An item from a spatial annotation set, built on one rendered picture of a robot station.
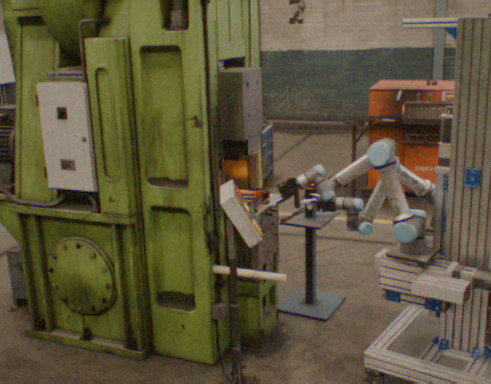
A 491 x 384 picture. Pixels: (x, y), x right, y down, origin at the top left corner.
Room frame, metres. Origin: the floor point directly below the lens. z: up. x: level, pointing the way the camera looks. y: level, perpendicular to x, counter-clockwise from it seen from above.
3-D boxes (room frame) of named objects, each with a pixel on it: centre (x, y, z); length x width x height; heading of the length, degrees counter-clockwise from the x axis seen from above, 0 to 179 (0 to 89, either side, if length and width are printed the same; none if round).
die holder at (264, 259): (3.85, 0.12, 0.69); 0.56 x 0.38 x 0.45; 67
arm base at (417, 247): (3.13, -0.89, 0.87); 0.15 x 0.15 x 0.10
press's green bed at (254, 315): (3.85, 0.12, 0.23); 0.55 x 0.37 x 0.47; 67
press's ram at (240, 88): (3.83, 0.11, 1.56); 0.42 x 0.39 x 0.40; 67
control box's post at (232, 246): (3.17, 0.08, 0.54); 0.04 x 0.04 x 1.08; 67
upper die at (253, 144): (3.79, 0.13, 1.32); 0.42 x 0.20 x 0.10; 67
